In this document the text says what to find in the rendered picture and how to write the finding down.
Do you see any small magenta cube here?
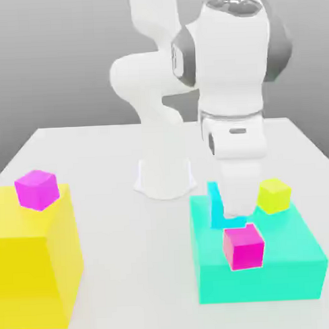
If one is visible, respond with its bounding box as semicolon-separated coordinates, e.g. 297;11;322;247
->
13;168;61;213

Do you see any small hot pink cube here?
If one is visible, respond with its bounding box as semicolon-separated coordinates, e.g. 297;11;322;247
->
221;222;267;272

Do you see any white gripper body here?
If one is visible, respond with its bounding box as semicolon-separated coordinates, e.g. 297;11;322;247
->
218;156;262;219

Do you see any small cyan cube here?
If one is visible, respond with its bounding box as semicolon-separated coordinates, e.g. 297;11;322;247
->
207;179;248;231

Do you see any small yellow-green cube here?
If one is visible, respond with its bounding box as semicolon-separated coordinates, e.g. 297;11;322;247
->
256;176;293;216

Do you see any large turquoise box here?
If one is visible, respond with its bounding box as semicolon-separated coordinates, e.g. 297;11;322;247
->
188;188;329;306

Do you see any large yellow box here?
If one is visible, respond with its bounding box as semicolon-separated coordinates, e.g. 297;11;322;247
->
0;182;87;329

